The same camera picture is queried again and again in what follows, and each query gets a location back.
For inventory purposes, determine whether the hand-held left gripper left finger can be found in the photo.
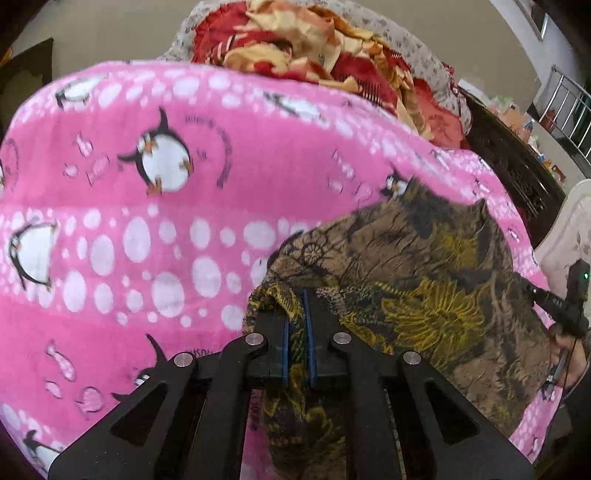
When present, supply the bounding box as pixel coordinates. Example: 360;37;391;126
47;314;291;480

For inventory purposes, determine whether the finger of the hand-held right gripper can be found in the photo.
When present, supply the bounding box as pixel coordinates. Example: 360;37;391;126
517;276;573;324

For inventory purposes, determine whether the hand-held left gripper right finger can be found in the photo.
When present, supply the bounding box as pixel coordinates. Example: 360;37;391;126
300;288;536;480

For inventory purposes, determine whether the brown floral shirt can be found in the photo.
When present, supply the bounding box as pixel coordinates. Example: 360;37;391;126
242;178;561;480

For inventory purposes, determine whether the person's right hand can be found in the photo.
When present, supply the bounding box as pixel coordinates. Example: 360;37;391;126
549;323;588;389

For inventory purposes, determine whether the white plastic chair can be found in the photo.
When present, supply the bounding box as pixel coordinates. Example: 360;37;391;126
533;179;591;296

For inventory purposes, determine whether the dark carved wooden headboard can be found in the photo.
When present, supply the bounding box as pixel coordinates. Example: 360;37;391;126
457;85;566;247

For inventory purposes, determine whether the pink penguin blanket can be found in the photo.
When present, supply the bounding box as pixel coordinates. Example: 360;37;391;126
0;60;561;478

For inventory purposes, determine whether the metal railing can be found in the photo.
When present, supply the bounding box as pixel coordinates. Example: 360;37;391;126
536;65;591;160

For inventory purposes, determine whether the white paper sheet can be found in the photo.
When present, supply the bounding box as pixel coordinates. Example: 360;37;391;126
459;79;490;102

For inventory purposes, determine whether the grey floral pillow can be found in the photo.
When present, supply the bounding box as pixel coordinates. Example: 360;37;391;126
159;0;472;148

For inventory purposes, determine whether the red orange floral quilt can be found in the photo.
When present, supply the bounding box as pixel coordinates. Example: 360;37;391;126
189;0;462;151

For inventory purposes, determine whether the brown wooden cabinet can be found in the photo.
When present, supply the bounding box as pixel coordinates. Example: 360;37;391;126
0;38;55;134

